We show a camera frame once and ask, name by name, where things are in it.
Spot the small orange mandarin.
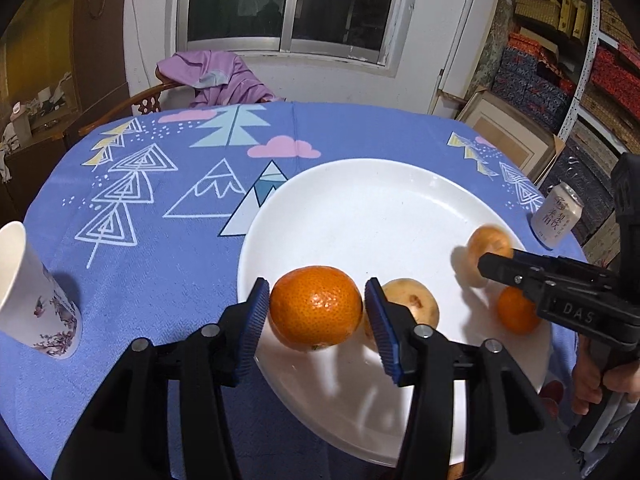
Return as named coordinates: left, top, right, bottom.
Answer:
left=496, top=285, right=542, bottom=336

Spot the small red fruit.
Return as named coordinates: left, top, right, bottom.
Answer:
left=539, top=380, right=566, bottom=417

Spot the mottled stone board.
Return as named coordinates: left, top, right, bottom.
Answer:
left=470, top=0, right=514, bottom=106

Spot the wooden chair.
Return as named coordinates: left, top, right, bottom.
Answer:
left=78, top=67, right=201, bottom=137

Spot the wooden cabinet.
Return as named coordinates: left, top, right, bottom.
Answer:
left=0, top=0, right=133, bottom=221

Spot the white round plate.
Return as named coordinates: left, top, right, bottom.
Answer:
left=237, top=158, right=553, bottom=468

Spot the brownish yellow round fruit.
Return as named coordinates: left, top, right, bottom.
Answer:
left=362, top=278, right=441, bottom=341

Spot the floral paper cup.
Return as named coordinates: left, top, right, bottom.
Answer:
left=0, top=221, right=82, bottom=358

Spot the bright orange mandarin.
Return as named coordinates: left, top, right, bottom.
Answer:
left=270, top=266, right=363, bottom=352

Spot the purple jacket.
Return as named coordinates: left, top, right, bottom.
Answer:
left=156, top=51, right=283, bottom=109

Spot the blue printed tablecloth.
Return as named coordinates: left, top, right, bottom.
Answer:
left=0, top=101, right=588, bottom=480

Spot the white drink can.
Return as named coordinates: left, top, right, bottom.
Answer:
left=531, top=181, right=585, bottom=250

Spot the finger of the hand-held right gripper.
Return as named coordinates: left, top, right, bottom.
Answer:
left=520, top=251, right=622, bottom=292
left=477, top=251, right=640, bottom=352

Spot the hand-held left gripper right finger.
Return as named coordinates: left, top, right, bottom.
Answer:
left=364, top=276, right=581, bottom=480

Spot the sliding window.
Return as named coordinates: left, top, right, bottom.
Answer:
left=175, top=0, right=416, bottom=78

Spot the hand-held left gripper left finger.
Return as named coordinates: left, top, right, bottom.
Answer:
left=52, top=277, right=271, bottom=480

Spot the person's right hand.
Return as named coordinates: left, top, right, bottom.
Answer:
left=571, top=342, right=610, bottom=405

